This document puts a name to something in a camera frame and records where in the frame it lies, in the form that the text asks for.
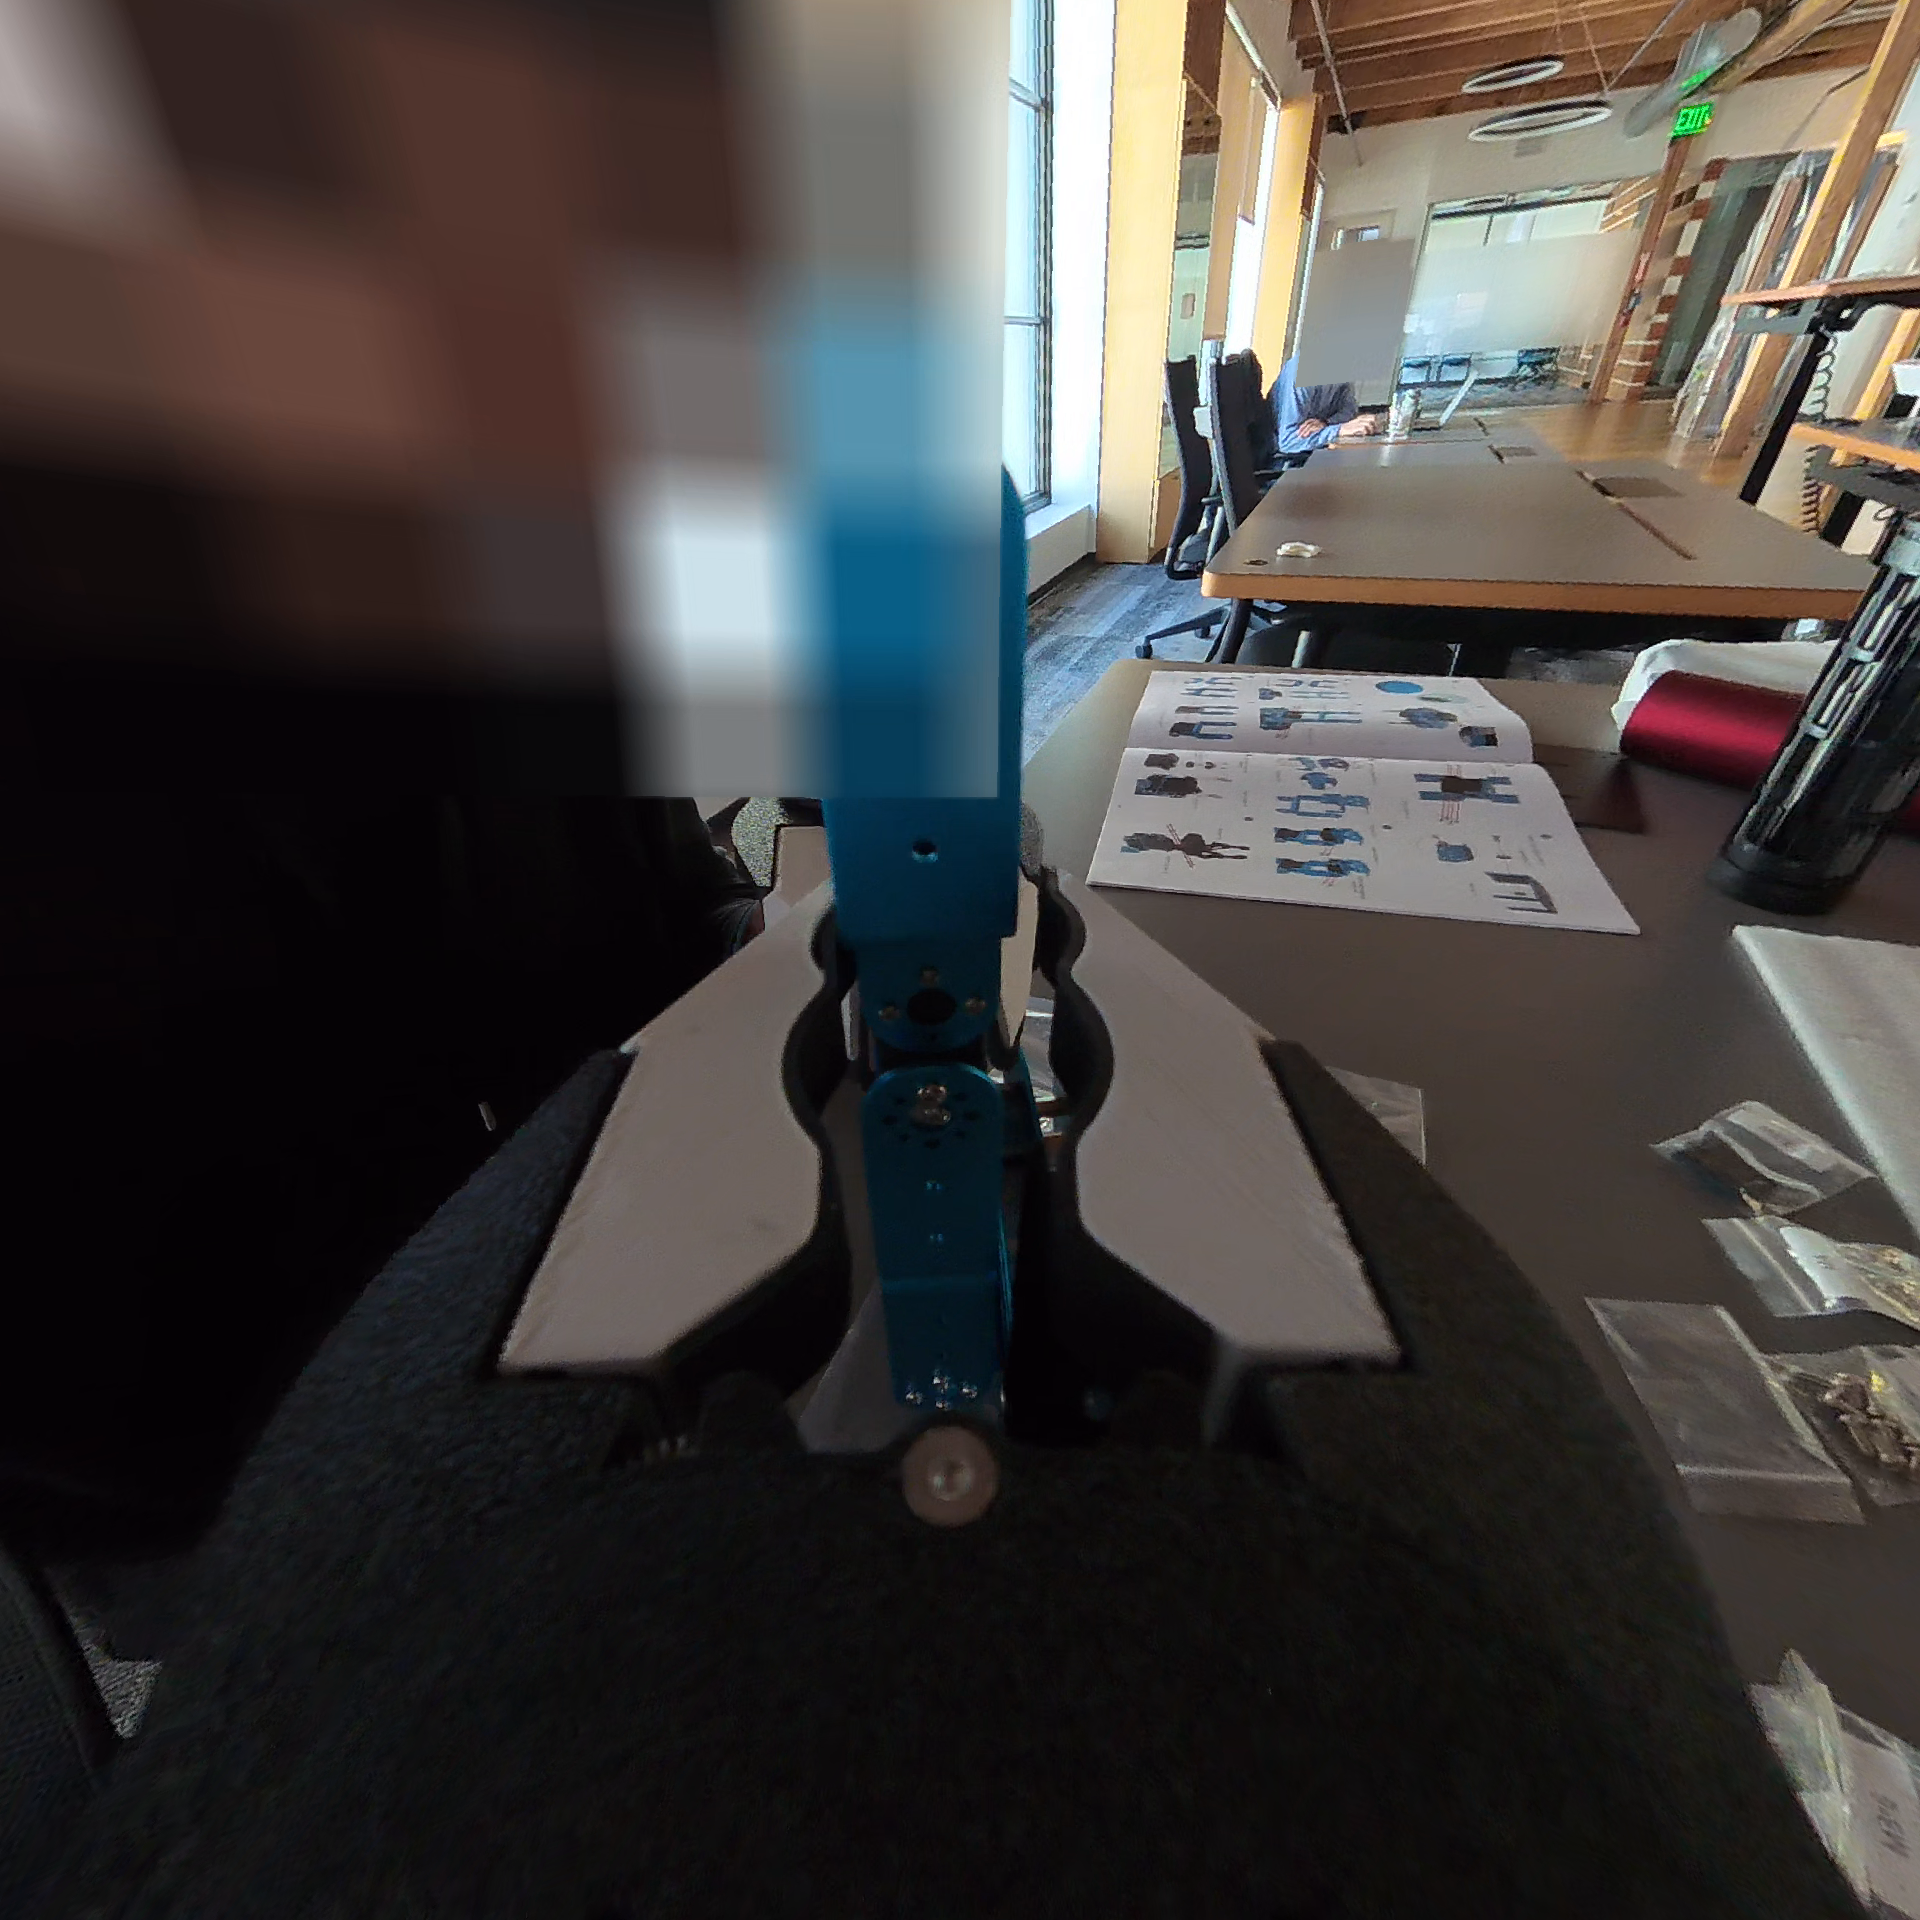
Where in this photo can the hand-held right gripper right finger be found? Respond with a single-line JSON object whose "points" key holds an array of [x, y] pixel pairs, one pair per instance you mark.
{"points": [[1215, 1184]]}

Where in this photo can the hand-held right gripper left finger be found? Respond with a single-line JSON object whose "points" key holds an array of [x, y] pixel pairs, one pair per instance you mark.
{"points": [[676, 1199]]}

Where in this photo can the blue toy robot arm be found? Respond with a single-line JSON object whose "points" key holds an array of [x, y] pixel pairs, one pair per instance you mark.
{"points": [[931, 1199]]}

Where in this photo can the grey work desk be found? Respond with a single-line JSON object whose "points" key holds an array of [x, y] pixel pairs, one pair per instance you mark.
{"points": [[1499, 1050]]}

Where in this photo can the desk with orange edge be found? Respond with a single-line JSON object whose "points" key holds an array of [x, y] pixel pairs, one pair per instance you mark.
{"points": [[1499, 526]]}

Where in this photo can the wooden standing desk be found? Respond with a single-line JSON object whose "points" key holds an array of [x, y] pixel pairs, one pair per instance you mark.
{"points": [[1829, 287]]}

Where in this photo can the printed instruction sheet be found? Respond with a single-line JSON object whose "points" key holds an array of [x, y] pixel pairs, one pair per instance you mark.
{"points": [[1350, 854]]}

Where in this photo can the person's black-clad torso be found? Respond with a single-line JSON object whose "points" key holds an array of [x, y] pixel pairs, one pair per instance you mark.
{"points": [[224, 1125]]}

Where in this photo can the pile of small screw bags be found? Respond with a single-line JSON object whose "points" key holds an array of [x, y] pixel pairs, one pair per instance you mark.
{"points": [[1726, 1411]]}

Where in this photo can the white ribbed foam sheet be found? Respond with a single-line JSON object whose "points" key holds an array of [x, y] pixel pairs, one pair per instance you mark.
{"points": [[1861, 1035]]}

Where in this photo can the red metal cylinder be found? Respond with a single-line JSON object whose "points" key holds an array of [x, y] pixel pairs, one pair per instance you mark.
{"points": [[1695, 719]]}

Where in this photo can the white cloth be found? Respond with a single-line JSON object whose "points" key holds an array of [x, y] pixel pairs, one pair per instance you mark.
{"points": [[1681, 661]]}

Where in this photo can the black cylindrical bottle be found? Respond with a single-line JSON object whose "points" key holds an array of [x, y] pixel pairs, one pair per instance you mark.
{"points": [[1824, 750]]}

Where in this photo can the black office chair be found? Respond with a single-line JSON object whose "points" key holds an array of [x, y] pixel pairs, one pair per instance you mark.
{"points": [[1239, 434]]}

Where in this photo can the round ceiling lamp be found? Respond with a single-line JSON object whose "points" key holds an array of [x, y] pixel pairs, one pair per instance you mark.
{"points": [[1516, 64], [1545, 136]]}

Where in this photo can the green exit sign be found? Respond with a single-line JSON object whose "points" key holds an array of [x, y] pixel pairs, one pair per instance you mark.
{"points": [[1695, 120]]}

